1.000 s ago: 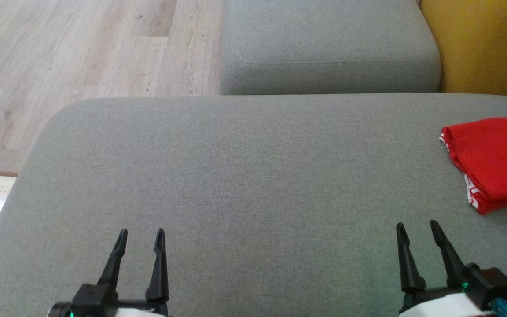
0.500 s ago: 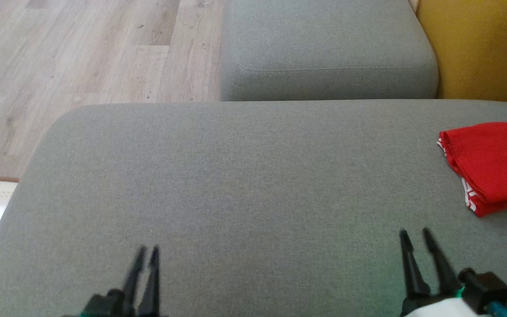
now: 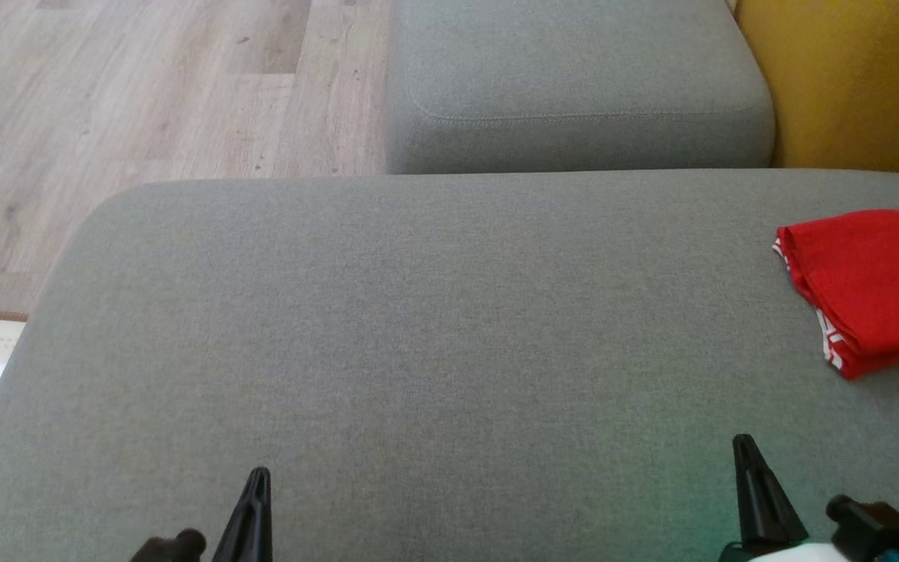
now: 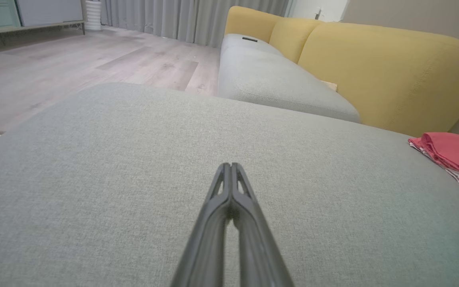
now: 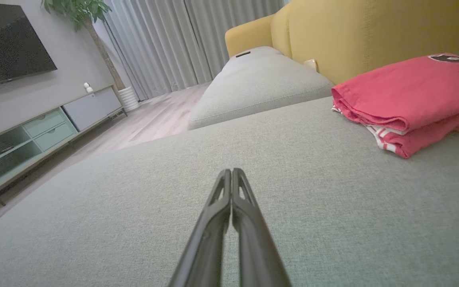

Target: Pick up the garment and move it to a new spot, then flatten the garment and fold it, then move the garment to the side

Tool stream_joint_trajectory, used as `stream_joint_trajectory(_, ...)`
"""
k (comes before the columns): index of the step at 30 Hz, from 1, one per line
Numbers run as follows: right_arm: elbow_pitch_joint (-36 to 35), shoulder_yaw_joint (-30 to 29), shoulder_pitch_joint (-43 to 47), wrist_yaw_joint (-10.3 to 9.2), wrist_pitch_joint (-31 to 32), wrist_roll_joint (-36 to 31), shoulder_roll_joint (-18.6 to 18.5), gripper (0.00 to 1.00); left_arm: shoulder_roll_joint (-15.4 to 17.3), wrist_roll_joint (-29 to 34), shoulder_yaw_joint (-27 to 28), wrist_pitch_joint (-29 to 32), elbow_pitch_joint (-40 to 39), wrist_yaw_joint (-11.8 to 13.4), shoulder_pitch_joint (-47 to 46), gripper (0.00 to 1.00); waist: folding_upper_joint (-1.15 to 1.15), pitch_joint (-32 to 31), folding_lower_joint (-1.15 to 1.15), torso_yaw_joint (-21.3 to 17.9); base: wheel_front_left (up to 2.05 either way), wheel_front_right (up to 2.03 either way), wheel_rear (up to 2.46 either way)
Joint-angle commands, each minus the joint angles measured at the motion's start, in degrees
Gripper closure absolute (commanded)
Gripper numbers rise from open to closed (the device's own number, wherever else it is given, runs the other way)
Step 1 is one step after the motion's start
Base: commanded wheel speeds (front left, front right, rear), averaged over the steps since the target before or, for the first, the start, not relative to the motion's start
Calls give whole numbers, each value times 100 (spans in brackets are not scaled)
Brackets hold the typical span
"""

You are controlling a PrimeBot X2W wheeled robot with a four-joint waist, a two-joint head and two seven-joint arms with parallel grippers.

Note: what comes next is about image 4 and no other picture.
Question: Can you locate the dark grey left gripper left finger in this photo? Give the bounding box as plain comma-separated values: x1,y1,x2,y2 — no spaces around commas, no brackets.
170,162,232,287

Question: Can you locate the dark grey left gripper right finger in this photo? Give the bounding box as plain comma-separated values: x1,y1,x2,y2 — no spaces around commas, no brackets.
230,162,296,287

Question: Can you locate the red shirt with white sleeves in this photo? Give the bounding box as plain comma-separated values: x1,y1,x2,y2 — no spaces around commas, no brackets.
408,132,459,178

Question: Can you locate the yellow sofa back cushion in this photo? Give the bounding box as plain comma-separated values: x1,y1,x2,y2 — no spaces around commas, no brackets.
297,22,459,138
224,6,284,43
269,17,326,64

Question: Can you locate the grey curtain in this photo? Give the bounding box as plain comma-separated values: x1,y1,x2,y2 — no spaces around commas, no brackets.
100,0,294,48

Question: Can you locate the white door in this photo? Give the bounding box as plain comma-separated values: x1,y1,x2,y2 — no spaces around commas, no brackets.
291,0,350,23

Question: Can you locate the white ribbed cylinder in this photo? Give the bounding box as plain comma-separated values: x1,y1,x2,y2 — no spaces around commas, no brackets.
84,0,103,32

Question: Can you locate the pale grey cabinet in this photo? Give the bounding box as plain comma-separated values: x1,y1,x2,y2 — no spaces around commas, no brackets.
16,0,85,28

